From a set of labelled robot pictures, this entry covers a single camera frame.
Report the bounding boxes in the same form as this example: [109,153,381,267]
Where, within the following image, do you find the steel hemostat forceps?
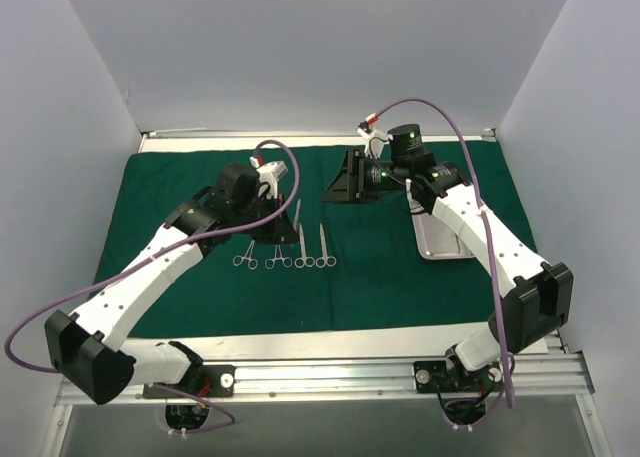
[232,240,258,271]
[264,245,293,270]

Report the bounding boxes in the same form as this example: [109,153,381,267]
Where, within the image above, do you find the steel surgical scissors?
[315,223,337,268]
[293,224,315,269]

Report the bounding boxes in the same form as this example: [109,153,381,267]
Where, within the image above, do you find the dark green surgical cloth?
[96,141,536,339]

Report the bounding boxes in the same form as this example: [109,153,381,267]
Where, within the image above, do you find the steel instrument tray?
[409,200,473,261]

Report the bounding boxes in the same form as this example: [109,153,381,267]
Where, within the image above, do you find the steel tweezers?
[292,199,301,233]

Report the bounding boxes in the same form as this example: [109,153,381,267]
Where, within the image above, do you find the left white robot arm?
[44,158,297,405]

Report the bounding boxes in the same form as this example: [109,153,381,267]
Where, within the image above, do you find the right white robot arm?
[322,147,574,390]

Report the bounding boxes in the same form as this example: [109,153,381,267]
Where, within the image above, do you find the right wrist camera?
[356,114,428,168]

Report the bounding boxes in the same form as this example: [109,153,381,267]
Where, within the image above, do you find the rear aluminium rail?
[142,128,206,139]

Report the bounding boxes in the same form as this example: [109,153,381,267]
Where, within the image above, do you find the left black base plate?
[142,364,236,399]

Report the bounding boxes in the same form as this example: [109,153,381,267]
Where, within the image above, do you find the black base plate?
[413,359,503,394]
[142,364,236,399]

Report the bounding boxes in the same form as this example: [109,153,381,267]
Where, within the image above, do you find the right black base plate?
[413,359,503,394]

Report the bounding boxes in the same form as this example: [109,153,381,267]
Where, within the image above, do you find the front aluminium rail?
[53,349,596,407]

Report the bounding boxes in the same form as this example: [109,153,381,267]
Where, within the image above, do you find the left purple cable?
[3,139,301,428]

